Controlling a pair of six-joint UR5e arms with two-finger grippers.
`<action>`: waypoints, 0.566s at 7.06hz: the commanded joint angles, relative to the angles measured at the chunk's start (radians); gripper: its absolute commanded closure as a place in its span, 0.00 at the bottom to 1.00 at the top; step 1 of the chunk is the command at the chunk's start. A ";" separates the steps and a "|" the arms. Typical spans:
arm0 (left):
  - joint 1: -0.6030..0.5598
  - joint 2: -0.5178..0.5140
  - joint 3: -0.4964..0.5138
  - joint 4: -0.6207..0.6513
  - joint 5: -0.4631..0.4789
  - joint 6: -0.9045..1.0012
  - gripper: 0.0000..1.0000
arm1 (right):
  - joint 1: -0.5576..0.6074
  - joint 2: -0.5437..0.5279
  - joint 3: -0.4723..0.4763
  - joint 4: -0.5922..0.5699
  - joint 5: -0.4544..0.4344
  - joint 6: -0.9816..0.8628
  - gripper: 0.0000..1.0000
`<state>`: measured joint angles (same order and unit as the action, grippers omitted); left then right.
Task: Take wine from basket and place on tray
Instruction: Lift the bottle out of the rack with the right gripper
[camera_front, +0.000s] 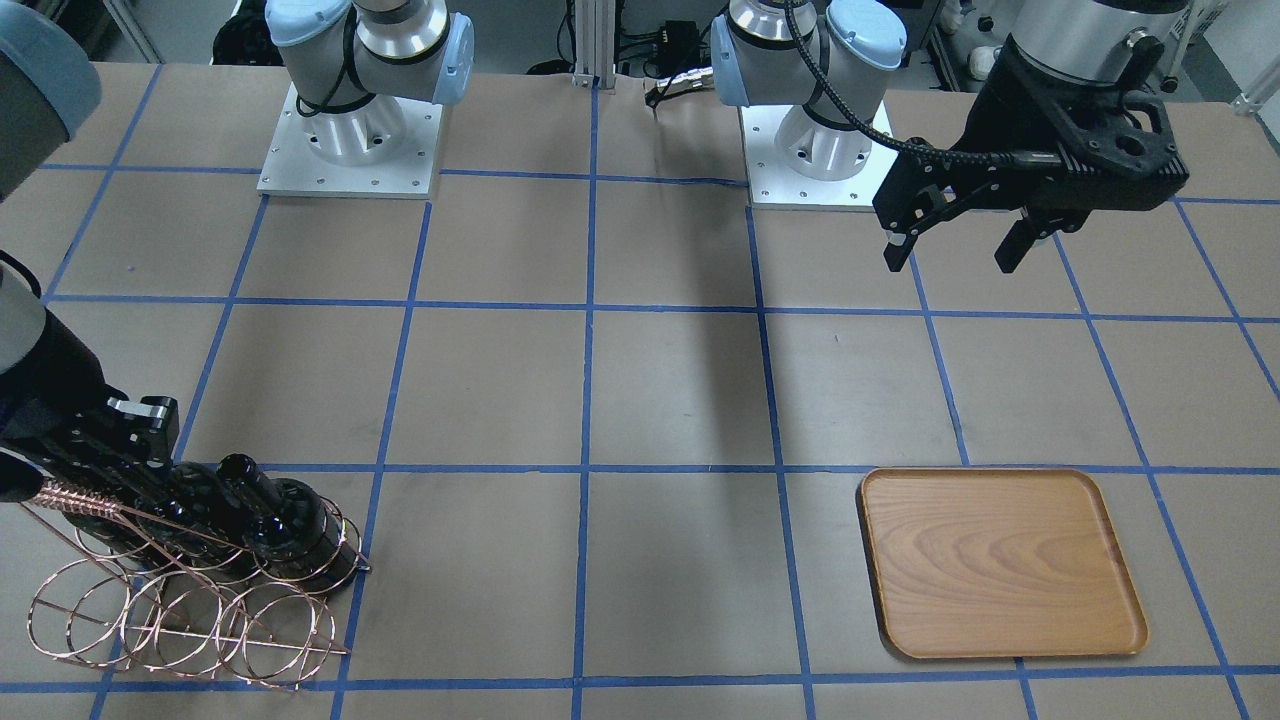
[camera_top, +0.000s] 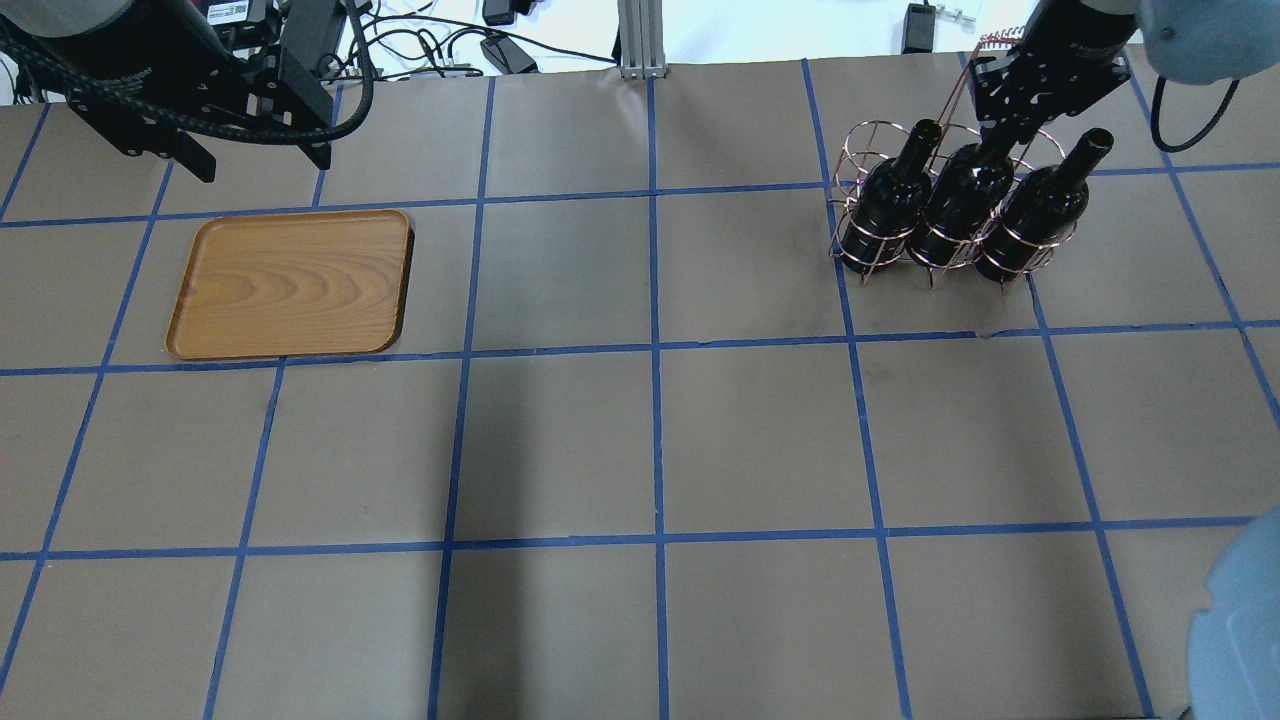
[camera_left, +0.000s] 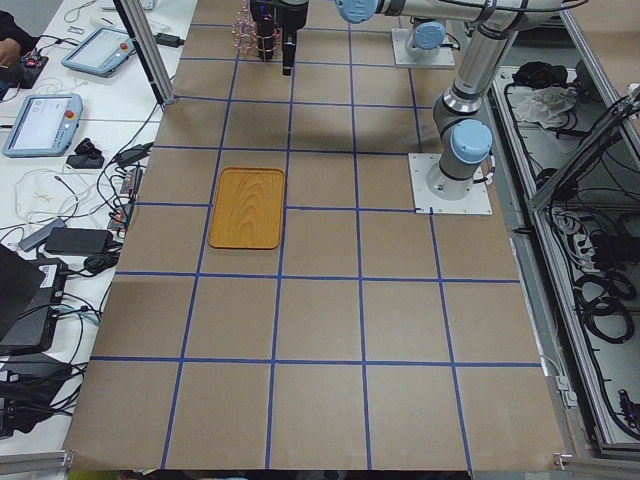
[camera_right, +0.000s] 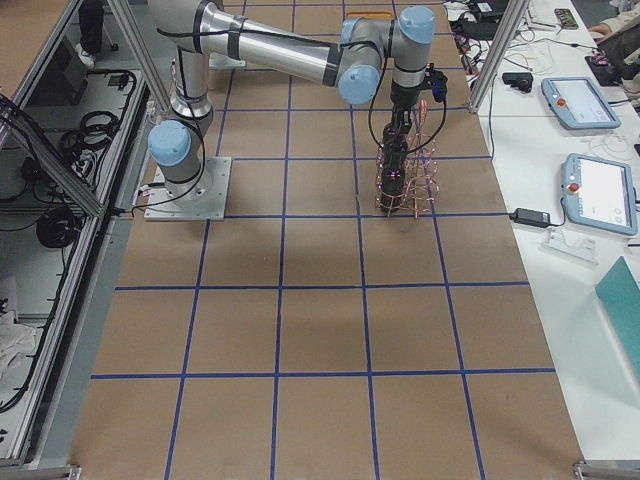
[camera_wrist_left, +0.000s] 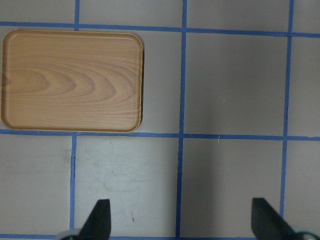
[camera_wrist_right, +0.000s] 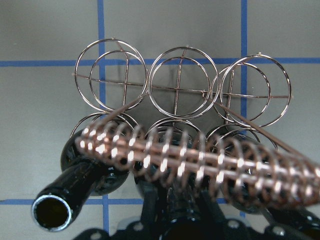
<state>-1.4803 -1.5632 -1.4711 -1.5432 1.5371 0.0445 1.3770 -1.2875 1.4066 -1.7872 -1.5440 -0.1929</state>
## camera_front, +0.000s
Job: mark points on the aluminium frame post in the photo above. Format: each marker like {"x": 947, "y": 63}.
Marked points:
{"x": 594, "y": 37}

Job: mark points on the dark wine bottle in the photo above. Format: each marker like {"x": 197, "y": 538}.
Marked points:
{"x": 196, "y": 523}
{"x": 289, "y": 528}

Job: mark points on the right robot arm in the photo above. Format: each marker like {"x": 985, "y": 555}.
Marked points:
{"x": 347, "y": 59}

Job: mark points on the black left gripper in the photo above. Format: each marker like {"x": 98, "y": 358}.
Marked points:
{"x": 1012, "y": 112}

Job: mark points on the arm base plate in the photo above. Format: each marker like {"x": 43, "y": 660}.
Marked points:
{"x": 386, "y": 150}
{"x": 820, "y": 165}

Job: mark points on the copper wire wine basket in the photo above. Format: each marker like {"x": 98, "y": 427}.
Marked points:
{"x": 105, "y": 613}

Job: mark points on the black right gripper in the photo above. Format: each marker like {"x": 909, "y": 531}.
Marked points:
{"x": 62, "y": 392}

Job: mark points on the wooden tray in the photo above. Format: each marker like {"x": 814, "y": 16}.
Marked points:
{"x": 994, "y": 563}

